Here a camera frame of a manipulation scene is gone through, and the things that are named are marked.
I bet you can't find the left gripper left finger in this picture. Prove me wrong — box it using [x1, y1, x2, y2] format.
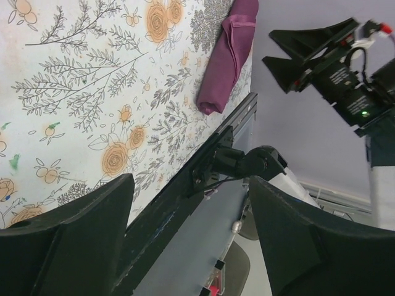
[1, 174, 135, 295]

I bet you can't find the floral tablecloth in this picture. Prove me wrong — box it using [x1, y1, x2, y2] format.
[1, 1, 251, 228]

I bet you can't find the purple satin napkin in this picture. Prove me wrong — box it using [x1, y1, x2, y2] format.
[196, 0, 259, 115]

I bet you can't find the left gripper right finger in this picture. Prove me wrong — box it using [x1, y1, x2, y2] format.
[249, 176, 394, 295]

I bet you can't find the aluminium frame rail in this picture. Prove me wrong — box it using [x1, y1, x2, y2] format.
[129, 117, 257, 296]

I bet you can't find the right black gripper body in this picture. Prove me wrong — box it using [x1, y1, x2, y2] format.
[301, 29, 394, 137]

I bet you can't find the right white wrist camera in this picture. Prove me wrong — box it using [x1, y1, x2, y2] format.
[352, 20, 394, 49]

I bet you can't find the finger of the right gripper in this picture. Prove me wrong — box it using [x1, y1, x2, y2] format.
[269, 18, 359, 60]
[262, 56, 311, 94]

